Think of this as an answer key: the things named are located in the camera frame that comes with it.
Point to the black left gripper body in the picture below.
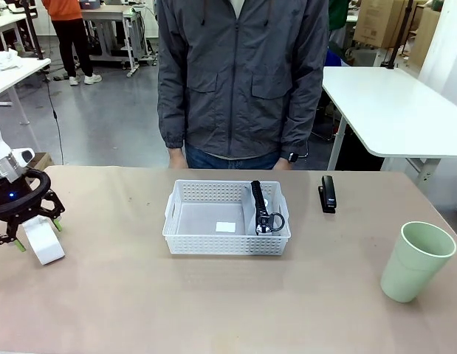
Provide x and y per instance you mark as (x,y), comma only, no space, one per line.
(8,199)

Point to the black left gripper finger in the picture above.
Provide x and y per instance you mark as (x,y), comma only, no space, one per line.
(52,206)
(3,232)

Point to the white curved plastic case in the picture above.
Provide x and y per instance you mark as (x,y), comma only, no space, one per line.
(45,239)

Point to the black stapler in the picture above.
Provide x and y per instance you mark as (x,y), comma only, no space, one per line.
(328,197)

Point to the person's right forearm grey sleeve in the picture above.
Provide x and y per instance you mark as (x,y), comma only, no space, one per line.
(171,118)

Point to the person's left forearm grey sleeve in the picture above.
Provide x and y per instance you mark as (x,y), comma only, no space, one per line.
(300,121)

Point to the white perforated plastic basket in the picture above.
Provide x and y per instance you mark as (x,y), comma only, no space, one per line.
(209,243)

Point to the white label in basket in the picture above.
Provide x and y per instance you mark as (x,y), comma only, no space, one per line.
(226,227)

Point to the white basket divider panel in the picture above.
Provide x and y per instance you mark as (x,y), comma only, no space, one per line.
(249,212)

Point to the person's right hand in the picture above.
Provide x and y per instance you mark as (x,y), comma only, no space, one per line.
(176,158)

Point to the person's left hand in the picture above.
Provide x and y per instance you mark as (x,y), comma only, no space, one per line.
(283,164)

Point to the small open cardboard box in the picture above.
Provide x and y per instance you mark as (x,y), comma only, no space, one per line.
(41,160)

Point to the white table with cloth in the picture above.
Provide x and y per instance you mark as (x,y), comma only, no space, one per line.
(17,77)

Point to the crumpled white cloth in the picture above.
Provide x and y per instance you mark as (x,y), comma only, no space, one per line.
(4,60)

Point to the black stand pole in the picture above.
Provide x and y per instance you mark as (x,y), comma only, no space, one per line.
(398,33)
(33,29)

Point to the person in orange top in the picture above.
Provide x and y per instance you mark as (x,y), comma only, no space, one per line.
(71,33)

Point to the grey background workbench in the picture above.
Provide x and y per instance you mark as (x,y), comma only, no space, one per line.
(113,22)

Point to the person in grey jacket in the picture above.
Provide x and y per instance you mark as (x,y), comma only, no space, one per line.
(239,73)

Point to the black wrist watch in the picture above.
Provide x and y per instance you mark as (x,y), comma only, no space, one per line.
(293,157)

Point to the person in green top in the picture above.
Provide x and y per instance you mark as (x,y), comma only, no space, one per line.
(338,14)

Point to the large white side table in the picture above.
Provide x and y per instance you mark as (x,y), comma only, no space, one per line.
(390,107)

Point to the light green plastic cup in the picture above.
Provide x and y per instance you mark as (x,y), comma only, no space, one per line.
(416,265)

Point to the large cardboard box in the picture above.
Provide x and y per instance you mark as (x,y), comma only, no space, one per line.
(379,22)

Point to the tall cardboard box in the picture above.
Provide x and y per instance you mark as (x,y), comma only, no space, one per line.
(427,33)

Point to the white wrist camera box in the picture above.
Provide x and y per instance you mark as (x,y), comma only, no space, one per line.
(24,155)

